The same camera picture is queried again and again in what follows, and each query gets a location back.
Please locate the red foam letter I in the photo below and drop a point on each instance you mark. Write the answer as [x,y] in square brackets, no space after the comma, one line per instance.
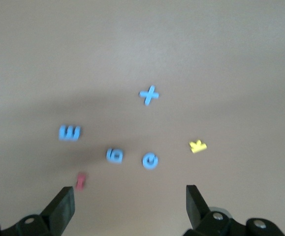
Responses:
[80,182]

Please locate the blue foam letter E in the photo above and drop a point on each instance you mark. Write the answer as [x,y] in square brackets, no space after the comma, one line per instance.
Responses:
[68,133]

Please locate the blue foam number six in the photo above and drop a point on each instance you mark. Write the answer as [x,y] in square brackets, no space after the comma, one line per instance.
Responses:
[114,156]

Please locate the blue foam letter X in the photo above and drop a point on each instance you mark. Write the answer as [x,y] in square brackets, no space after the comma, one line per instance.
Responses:
[149,95]

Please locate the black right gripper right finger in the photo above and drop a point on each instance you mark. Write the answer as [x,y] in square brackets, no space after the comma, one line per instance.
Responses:
[196,211]

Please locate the yellow foam letter K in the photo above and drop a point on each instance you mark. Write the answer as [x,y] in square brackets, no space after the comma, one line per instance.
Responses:
[197,147]

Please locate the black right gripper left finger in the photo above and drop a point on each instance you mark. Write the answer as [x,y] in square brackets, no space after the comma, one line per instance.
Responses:
[58,214]

